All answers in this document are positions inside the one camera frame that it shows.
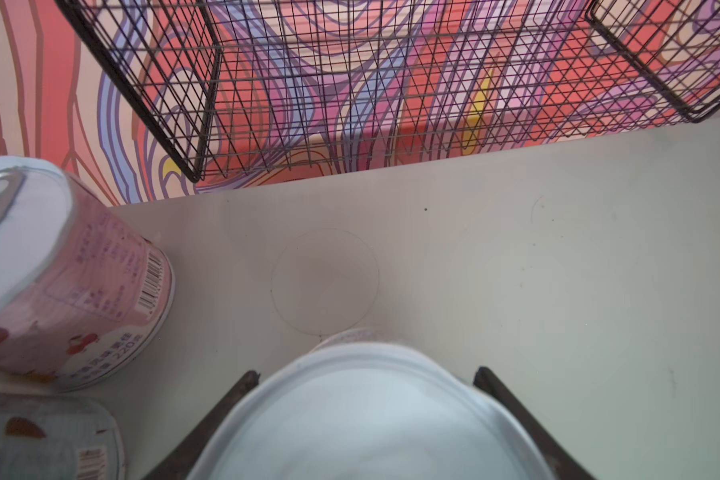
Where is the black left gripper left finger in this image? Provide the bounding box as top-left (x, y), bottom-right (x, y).
top-left (145, 370), bottom-right (260, 480)

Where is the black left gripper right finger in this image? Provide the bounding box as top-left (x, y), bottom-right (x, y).
top-left (473, 366), bottom-right (595, 480)

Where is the brown label can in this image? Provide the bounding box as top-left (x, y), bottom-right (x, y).
top-left (0, 393), bottom-right (126, 479)
top-left (190, 342), bottom-right (553, 479)

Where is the pink label can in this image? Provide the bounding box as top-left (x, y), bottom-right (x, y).
top-left (0, 156), bottom-right (175, 390)

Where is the black wire basket back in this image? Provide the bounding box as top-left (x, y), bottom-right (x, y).
top-left (59, 1), bottom-right (720, 187)

